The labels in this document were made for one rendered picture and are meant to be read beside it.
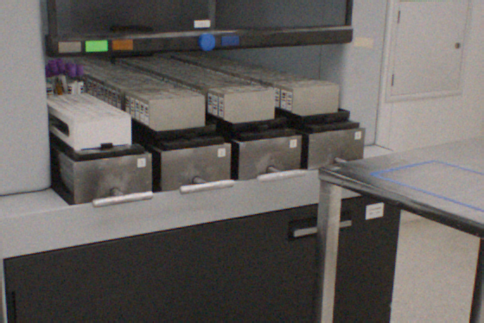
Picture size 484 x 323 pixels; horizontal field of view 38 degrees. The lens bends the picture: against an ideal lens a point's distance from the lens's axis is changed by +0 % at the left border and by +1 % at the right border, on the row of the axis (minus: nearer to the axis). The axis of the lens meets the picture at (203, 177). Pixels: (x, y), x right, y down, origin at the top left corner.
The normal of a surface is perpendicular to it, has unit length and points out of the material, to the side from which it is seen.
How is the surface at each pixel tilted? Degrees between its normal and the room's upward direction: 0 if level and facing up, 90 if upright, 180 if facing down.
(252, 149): 90
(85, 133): 90
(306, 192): 90
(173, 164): 90
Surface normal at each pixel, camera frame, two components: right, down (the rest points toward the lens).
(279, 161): 0.47, 0.26
